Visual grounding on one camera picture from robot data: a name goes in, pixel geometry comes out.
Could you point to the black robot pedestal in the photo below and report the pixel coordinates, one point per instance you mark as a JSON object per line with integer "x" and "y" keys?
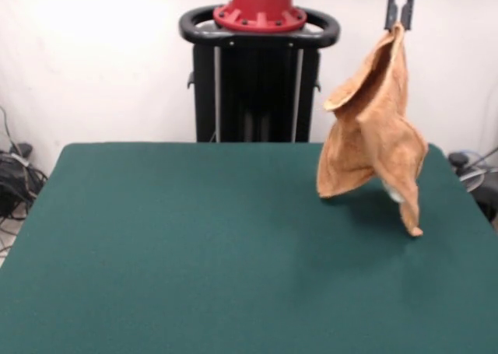
{"x": 257, "y": 89}

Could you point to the grey round stand foot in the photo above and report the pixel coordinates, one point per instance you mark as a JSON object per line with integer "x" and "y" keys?
{"x": 472, "y": 181}

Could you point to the black plug device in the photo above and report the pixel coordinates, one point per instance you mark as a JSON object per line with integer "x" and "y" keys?
{"x": 458, "y": 158}

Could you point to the tan terry towel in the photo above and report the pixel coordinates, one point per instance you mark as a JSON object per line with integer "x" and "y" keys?
{"x": 373, "y": 136}

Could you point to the dark green table cloth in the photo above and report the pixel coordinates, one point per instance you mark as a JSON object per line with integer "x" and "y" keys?
{"x": 194, "y": 253}

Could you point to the black power brick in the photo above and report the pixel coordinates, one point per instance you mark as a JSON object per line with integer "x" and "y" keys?
{"x": 23, "y": 149}

